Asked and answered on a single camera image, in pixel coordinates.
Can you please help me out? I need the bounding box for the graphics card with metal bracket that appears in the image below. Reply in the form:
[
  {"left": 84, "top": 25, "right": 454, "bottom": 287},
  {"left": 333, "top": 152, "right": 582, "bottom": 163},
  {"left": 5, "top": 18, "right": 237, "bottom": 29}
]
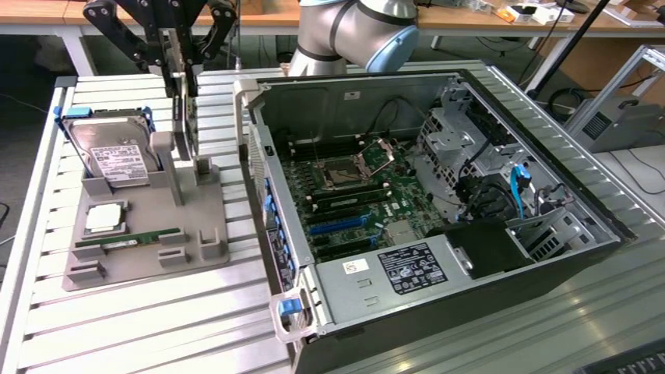
[{"left": 164, "top": 27, "right": 202, "bottom": 163}]

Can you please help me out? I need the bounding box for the hard disk in blue carrier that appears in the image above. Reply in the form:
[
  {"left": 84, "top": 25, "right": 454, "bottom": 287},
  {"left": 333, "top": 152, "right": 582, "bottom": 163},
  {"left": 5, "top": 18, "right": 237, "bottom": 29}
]
[{"left": 53, "top": 105, "right": 162, "bottom": 189}]

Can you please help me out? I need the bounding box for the thin locking lever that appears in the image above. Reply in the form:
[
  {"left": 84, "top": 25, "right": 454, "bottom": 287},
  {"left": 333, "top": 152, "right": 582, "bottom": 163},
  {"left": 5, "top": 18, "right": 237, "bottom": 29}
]
[{"left": 309, "top": 131, "right": 322, "bottom": 169}]

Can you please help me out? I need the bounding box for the open black PC case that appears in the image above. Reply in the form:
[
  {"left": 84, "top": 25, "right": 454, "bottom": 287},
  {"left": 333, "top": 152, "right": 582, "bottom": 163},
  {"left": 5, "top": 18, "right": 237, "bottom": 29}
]
[{"left": 232, "top": 69, "right": 638, "bottom": 374}]

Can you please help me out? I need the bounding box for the metal socket cover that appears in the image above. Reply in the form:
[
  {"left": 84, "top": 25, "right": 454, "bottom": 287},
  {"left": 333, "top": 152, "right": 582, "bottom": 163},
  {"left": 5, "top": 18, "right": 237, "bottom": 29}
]
[{"left": 352, "top": 136, "right": 400, "bottom": 173}]

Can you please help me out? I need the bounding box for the CPU socket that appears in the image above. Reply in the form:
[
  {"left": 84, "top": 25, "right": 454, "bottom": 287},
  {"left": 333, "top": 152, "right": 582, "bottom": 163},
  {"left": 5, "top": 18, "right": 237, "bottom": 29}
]
[{"left": 318, "top": 157, "right": 376, "bottom": 192}]

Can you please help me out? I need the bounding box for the grey parts rack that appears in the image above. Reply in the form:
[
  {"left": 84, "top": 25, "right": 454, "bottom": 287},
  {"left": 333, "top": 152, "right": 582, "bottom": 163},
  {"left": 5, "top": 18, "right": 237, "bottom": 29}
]
[{"left": 61, "top": 131, "right": 233, "bottom": 292}]

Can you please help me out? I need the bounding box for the silver CPU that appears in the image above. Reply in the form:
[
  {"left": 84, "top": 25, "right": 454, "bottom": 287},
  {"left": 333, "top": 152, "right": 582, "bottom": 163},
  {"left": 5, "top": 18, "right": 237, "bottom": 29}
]
[{"left": 84, "top": 203, "right": 126, "bottom": 235}]

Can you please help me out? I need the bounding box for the black RAM stick with label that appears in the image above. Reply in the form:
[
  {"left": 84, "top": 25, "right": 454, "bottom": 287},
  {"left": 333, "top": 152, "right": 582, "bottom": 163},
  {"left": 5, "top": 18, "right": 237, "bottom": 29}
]
[{"left": 310, "top": 185, "right": 394, "bottom": 214}]

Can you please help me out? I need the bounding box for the green RAM stick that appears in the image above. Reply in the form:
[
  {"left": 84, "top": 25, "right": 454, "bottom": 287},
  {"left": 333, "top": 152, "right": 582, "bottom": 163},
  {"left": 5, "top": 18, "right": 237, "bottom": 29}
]
[{"left": 74, "top": 228, "right": 186, "bottom": 249}]

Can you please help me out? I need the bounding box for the long black expansion slot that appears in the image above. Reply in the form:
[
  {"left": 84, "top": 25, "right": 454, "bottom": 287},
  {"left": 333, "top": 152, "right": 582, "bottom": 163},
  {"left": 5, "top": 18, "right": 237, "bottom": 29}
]
[
  {"left": 313, "top": 235, "right": 376, "bottom": 253},
  {"left": 314, "top": 245, "right": 378, "bottom": 263},
  {"left": 304, "top": 208, "right": 365, "bottom": 227}
]

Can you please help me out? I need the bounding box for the perforated metal drive cage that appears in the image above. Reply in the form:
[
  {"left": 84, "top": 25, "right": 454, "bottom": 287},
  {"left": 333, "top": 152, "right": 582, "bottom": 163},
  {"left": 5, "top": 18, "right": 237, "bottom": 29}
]
[{"left": 414, "top": 104, "right": 526, "bottom": 203}]

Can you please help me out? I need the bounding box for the green motherboard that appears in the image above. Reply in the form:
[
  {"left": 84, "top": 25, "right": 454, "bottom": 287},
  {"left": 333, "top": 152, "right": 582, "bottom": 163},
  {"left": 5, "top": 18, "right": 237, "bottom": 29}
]
[{"left": 277, "top": 134, "right": 450, "bottom": 264}]

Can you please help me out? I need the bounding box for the white box with orange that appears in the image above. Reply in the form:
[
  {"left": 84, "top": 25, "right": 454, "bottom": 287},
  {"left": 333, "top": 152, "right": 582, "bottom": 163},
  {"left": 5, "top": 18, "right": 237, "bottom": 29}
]
[{"left": 506, "top": 3, "right": 577, "bottom": 26}]

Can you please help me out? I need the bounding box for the silver chipset heatsink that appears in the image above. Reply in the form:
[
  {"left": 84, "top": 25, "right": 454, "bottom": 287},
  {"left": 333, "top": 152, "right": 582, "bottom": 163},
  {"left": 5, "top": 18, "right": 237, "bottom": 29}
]
[{"left": 386, "top": 222, "right": 417, "bottom": 243}]

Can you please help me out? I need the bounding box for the black tripod pole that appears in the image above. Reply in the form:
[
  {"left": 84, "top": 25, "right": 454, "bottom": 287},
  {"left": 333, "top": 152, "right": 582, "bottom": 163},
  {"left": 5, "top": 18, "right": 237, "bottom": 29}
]
[{"left": 523, "top": 0, "right": 614, "bottom": 98}]

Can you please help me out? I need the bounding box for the grey computer tower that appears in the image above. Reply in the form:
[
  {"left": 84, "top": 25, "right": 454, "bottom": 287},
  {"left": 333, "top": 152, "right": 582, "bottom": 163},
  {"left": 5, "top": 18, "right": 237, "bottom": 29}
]
[{"left": 565, "top": 97, "right": 665, "bottom": 153}]

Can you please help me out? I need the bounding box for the metal disk bay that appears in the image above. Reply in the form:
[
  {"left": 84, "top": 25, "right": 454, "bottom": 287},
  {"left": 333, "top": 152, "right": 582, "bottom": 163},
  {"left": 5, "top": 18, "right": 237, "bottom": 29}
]
[{"left": 506, "top": 206, "right": 591, "bottom": 263}]

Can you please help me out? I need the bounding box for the black keyboard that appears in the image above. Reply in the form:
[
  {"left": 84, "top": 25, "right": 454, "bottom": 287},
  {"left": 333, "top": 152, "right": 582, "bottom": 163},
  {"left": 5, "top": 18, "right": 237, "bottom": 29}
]
[{"left": 581, "top": 342, "right": 665, "bottom": 374}]

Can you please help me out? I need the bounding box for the black wire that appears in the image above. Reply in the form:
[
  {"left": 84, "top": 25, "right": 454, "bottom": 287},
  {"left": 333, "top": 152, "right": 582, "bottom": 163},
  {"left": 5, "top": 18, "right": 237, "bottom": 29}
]
[{"left": 370, "top": 97, "right": 436, "bottom": 132}]

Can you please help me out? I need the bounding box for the black cable bundle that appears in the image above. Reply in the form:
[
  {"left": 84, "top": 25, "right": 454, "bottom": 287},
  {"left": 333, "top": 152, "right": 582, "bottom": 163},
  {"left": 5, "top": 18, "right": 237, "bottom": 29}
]
[{"left": 456, "top": 171, "right": 521, "bottom": 225}]

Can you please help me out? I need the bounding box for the blue wire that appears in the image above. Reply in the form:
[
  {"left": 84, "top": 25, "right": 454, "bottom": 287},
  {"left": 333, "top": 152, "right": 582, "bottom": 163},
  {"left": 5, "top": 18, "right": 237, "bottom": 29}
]
[{"left": 512, "top": 163, "right": 531, "bottom": 221}]

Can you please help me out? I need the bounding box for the aluminium profile frame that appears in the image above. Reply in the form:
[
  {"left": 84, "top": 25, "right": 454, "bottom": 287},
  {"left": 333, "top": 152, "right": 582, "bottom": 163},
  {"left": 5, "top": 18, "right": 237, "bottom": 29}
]
[{"left": 563, "top": 44, "right": 665, "bottom": 129}]

